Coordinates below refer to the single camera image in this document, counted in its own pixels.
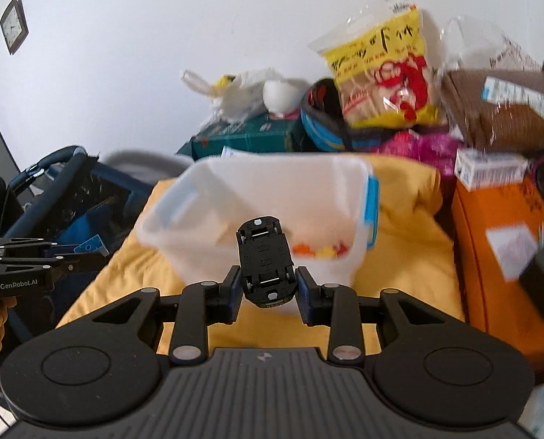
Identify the small white printed box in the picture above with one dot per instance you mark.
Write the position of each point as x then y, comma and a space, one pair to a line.
487, 169

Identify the black blue pouch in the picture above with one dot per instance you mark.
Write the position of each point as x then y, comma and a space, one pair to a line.
322, 123

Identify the black toy car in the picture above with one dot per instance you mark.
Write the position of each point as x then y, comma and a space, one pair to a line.
265, 260

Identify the yellow snack bag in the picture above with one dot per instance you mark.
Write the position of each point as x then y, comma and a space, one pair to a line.
381, 73

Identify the white plastic bag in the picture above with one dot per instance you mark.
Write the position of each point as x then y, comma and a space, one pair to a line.
235, 96

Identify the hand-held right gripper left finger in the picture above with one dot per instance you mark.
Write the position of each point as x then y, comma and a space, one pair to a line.
234, 292

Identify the dark blue bag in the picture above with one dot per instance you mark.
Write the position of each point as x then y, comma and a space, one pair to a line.
93, 196

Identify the yellow blanket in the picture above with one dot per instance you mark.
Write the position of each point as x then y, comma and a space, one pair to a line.
409, 247

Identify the orange cardboard box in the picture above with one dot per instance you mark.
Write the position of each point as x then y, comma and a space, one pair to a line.
487, 292

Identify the white ball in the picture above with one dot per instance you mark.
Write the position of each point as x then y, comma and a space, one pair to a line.
281, 96

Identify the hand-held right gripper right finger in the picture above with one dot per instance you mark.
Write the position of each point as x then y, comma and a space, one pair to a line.
305, 299

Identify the brown bag in clear plastic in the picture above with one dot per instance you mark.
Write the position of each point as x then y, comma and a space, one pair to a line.
505, 109

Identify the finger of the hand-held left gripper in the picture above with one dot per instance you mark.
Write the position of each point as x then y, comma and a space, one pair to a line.
84, 260
20, 244

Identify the white plastic bin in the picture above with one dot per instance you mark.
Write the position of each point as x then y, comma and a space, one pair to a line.
199, 219

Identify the wall clock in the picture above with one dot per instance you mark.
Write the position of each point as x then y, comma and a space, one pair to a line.
14, 25

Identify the teal cardboard box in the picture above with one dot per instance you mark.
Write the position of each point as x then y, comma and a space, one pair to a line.
249, 137

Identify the pink crinkled bag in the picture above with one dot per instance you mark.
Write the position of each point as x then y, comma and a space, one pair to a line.
418, 148

